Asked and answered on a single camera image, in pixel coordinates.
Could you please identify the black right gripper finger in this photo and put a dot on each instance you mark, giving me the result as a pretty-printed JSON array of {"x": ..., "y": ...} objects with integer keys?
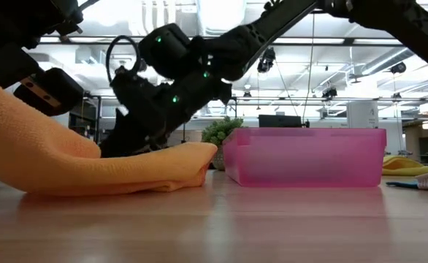
[{"x": 130, "y": 149}]

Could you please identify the yellow microfiber towel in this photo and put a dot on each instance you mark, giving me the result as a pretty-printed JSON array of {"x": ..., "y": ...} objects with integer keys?
[{"x": 404, "y": 166}]

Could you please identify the white background box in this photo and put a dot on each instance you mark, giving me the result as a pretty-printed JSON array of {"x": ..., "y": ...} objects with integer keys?
[{"x": 362, "y": 115}]

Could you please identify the orange microfiber towel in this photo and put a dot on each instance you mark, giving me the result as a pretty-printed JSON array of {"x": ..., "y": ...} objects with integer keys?
[{"x": 71, "y": 171}]

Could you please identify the small potted green plant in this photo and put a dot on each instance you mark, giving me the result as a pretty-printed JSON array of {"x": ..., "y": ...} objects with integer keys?
[{"x": 217, "y": 133}]

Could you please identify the pink plastic bin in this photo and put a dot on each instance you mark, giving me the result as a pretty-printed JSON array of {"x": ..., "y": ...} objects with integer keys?
[{"x": 305, "y": 157}]

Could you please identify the black background monitor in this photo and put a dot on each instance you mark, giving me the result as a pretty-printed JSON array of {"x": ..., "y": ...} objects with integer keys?
[{"x": 279, "y": 121}]

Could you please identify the black hanging camera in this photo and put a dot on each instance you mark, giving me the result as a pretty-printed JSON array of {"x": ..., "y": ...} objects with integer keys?
[{"x": 266, "y": 62}]

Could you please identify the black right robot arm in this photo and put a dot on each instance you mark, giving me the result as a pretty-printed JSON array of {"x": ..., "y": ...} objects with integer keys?
[{"x": 382, "y": 14}]

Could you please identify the blue microfiber towel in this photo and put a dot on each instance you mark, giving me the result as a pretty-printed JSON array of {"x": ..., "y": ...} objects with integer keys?
[{"x": 400, "y": 184}]

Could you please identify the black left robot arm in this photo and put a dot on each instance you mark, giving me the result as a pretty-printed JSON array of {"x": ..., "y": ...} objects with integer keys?
[{"x": 6, "y": 33}]

